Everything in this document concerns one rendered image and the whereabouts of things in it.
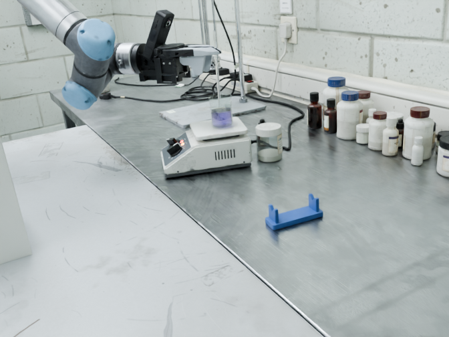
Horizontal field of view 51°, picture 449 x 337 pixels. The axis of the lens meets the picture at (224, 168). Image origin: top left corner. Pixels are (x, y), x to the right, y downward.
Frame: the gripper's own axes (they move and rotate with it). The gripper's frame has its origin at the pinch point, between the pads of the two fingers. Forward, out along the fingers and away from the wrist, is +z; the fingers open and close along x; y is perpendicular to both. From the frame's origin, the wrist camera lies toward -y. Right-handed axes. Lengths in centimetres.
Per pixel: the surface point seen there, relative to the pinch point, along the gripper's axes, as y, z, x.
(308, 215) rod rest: 24.8, 27.3, 23.8
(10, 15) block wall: -2, -205, -131
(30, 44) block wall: 17, -200, -137
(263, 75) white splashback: 20, -14, -66
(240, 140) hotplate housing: 19.4, 6.6, 3.9
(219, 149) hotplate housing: 20.6, 2.7, 7.2
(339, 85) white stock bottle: 14.3, 21.2, -29.3
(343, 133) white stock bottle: 24.0, 24.7, -19.1
